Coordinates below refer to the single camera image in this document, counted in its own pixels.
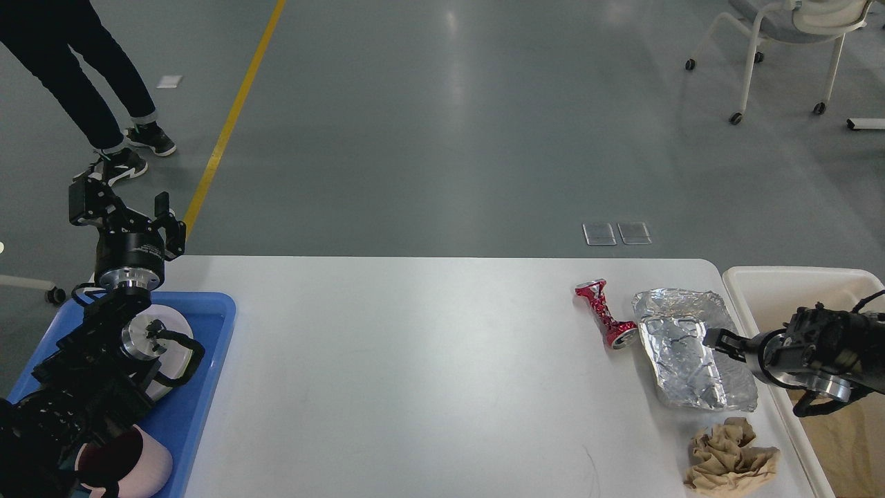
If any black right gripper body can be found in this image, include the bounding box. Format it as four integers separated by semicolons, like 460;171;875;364
745;331;796;385

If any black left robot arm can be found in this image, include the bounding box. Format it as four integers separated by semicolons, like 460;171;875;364
1;173;205;497

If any foil piece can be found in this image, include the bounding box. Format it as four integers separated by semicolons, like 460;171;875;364
632;288;758;412

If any person with black green sneakers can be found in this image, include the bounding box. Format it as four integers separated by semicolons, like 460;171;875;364
2;1;177;185

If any pink plate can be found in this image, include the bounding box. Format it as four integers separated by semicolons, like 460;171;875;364
141;304;194;403

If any crushed red soda can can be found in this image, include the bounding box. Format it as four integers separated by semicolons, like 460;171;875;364
573;279;638;350

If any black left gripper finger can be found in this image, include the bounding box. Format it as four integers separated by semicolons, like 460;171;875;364
142;192;187;261
68;173;136;235

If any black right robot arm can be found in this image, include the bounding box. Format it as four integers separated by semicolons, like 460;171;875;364
702;290;884;417

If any grey floor socket plate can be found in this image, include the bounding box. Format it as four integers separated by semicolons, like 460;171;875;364
581;223;617;247
617;223;653;245

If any white plastic bin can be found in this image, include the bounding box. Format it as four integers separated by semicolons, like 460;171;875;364
723;267;883;497

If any brown paper bag in bin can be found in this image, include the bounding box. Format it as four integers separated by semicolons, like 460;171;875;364
800;394;884;497

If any white office chair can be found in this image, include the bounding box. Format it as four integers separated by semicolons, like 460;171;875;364
684;1;873;125

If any pink ribbed mug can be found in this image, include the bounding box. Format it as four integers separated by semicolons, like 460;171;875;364
75;425;173;497

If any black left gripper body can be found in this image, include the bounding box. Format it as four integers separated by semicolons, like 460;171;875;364
95;231;165;290

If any white furniture foot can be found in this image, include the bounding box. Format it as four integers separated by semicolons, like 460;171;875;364
846;118;885;131

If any brown paper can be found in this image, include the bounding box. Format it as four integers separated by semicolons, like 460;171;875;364
683;417;781;497

